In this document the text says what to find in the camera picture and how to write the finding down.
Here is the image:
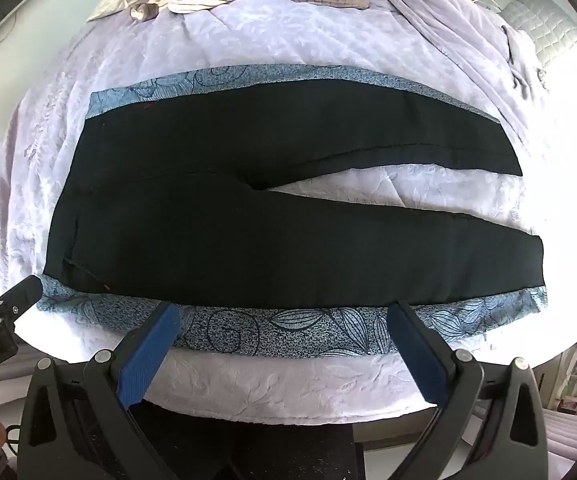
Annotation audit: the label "grey ribbed cushion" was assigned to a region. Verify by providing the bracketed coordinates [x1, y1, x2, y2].
[468, 405, 577, 480]

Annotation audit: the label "dark cloth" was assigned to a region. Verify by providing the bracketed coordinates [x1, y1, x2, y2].
[133, 402, 366, 480]

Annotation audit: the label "black pants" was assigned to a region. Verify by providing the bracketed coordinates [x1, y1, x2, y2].
[43, 77, 545, 311]

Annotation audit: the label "lavender fleece blanket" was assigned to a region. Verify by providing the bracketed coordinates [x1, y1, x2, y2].
[368, 0, 554, 171]

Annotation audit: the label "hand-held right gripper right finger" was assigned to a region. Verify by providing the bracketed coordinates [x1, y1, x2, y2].
[387, 300, 551, 480]

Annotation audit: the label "lavender bed cover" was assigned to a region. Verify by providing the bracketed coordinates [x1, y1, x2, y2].
[0, 0, 577, 423]

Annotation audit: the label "blue leaf-patterned cloth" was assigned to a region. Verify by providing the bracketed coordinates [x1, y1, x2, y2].
[36, 62, 549, 361]

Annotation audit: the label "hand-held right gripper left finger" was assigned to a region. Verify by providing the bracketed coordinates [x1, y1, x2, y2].
[17, 301, 182, 480]

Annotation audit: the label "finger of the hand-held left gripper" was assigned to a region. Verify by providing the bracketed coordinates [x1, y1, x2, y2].
[0, 275, 44, 322]

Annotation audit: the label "small grey-brown cloth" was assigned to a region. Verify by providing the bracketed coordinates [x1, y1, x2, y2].
[129, 0, 174, 22]

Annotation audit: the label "grey quilted headboard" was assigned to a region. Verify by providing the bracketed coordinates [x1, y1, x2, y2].
[501, 0, 577, 68]

